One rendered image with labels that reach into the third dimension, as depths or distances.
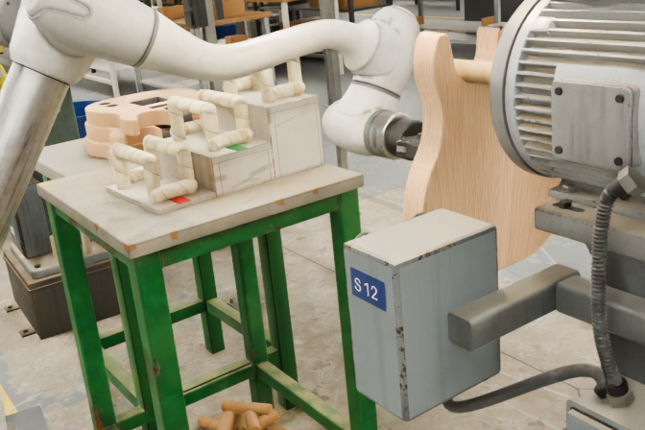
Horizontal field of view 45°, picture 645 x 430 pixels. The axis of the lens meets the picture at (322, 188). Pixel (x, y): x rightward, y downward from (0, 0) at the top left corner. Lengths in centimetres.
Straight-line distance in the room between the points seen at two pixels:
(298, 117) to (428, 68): 76
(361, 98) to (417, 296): 69
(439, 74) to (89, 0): 53
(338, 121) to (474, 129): 39
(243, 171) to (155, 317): 39
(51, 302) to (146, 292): 183
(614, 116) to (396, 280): 28
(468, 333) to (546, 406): 175
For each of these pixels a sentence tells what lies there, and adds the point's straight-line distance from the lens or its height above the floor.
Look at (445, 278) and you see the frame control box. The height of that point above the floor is 108.
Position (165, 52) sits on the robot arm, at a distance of 131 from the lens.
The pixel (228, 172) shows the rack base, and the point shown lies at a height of 98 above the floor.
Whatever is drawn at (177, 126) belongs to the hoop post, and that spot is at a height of 106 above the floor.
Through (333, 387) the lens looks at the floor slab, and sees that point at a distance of 277.
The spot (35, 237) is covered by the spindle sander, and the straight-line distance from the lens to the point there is 346.
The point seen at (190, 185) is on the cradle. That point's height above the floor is 97.
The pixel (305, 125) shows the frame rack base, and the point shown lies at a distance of 188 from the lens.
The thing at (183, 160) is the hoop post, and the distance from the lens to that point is 176.
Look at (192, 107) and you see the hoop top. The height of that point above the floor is 112.
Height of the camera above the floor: 146
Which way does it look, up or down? 18 degrees down
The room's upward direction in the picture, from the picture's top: 6 degrees counter-clockwise
